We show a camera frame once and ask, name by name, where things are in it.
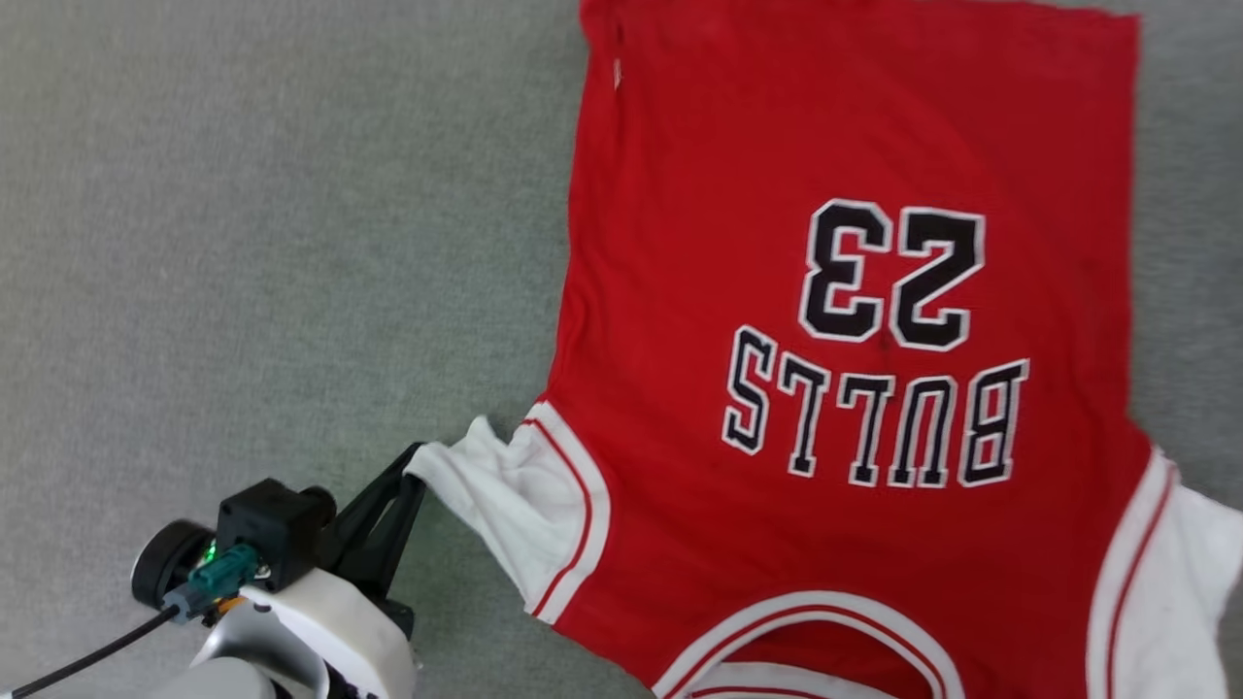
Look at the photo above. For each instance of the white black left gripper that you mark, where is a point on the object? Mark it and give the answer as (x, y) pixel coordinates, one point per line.
(350, 631)

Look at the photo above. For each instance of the red Bulls basketball jersey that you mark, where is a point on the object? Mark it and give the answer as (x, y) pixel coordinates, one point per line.
(835, 388)

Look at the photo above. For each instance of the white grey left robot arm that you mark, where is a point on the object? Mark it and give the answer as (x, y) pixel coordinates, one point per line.
(233, 660)

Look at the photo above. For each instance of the black round wrist knob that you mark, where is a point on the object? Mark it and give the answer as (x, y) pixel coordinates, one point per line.
(165, 563)

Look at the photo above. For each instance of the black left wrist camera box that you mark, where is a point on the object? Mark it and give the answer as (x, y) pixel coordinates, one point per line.
(272, 529)

